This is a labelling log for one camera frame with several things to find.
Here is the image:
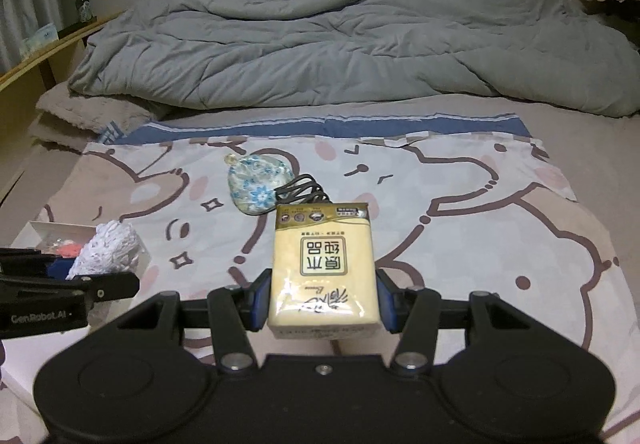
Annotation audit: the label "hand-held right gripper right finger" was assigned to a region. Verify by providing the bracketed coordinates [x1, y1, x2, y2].
[375, 269, 533, 371]

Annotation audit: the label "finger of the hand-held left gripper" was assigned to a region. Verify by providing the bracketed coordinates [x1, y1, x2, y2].
[0, 272, 141, 301]
[0, 248, 76, 281]

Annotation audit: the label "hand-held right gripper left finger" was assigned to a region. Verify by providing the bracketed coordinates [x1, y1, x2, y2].
[111, 269, 275, 371]

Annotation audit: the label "white crochet doll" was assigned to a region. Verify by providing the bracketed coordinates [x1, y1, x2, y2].
[66, 220, 146, 281]

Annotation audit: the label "white cardboard box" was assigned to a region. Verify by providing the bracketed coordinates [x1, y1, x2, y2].
[22, 220, 151, 275]

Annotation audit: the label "yellow tissue pack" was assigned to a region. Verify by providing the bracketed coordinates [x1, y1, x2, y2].
[266, 201, 381, 341]

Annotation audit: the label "cartoon printed blanket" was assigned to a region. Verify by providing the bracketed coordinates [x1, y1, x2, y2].
[0, 113, 623, 444]

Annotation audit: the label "blue floral pouch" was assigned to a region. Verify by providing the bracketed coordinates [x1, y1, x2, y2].
[223, 151, 297, 216]

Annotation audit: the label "beige fleece blanket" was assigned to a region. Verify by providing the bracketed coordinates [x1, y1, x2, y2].
[30, 83, 156, 152]

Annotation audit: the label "long wooden bedside shelf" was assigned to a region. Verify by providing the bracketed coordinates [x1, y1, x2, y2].
[0, 9, 126, 97]

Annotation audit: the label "pale green tissue packets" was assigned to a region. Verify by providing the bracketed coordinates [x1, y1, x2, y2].
[22, 23, 58, 47]

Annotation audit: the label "beige bed sheet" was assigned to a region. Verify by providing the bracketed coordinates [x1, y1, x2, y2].
[0, 94, 640, 275]

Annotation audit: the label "grey curtain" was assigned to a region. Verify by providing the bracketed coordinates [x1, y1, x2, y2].
[0, 0, 57, 71]

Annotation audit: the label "grey duvet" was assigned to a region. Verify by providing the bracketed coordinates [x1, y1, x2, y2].
[67, 0, 640, 119]

